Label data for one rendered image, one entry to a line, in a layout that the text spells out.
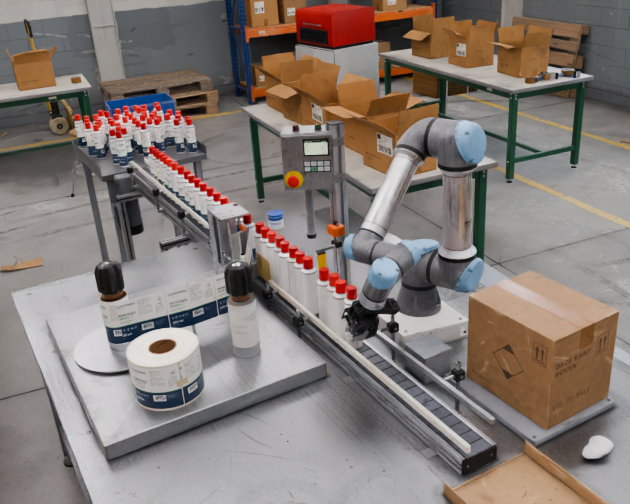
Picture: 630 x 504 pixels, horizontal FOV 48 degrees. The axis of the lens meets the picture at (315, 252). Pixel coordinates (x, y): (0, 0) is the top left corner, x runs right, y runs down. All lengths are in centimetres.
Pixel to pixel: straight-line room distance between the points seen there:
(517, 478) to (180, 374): 91
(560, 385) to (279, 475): 74
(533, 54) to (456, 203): 425
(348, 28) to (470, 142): 569
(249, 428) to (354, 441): 29
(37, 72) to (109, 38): 229
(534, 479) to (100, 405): 117
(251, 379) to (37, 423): 179
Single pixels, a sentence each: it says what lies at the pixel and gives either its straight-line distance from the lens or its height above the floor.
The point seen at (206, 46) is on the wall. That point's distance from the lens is 992.
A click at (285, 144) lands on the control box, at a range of 228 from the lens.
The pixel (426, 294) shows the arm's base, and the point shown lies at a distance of 233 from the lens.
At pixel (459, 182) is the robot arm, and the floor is 136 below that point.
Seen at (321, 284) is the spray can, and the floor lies 104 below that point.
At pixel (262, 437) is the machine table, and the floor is 83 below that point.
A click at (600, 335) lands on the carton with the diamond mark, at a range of 197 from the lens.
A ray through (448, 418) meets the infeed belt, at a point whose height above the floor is 88.
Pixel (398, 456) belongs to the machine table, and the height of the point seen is 83.
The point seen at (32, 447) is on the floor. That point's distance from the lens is 358.
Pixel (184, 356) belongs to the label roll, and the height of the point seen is 102.
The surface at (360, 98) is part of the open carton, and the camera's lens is 456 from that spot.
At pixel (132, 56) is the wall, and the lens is 972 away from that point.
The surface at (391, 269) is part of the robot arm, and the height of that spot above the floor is 124.
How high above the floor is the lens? 208
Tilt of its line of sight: 25 degrees down
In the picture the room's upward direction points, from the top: 4 degrees counter-clockwise
